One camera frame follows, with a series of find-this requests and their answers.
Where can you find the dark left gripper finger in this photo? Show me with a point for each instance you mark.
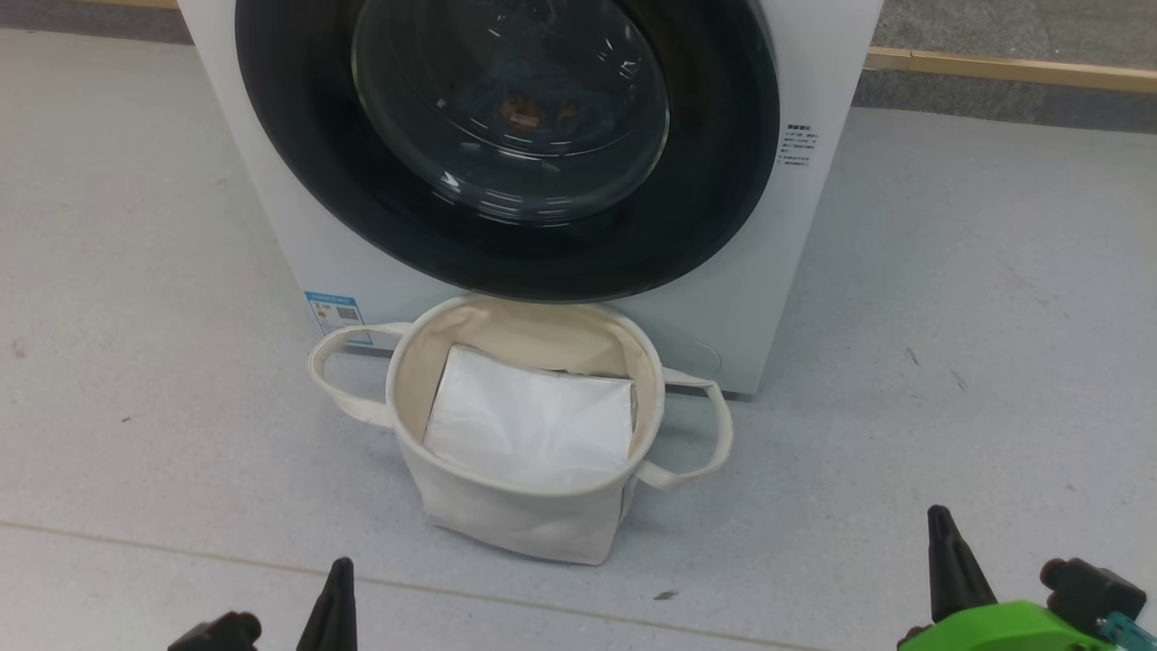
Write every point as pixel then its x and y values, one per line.
pixel 334 615

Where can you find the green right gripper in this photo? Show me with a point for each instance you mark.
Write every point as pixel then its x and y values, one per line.
pixel 1012 628

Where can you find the blue denim garment orange trim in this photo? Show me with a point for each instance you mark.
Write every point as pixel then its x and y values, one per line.
pixel 522 113

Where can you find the white washing machine body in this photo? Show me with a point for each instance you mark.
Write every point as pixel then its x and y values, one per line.
pixel 289 253

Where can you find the cream canvas laundry basket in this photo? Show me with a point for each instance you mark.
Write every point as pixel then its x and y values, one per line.
pixel 515 524

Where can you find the white padding bag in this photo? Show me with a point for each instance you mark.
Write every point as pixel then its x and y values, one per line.
pixel 533 425

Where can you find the wooden skirting strip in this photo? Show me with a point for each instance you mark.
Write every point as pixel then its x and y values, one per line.
pixel 994 68

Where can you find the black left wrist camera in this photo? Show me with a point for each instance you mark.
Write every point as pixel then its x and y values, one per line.
pixel 217 633

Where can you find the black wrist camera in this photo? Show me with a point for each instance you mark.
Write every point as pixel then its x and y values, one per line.
pixel 217 633
pixel 1089 592

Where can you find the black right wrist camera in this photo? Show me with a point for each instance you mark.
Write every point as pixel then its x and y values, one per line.
pixel 1089 592

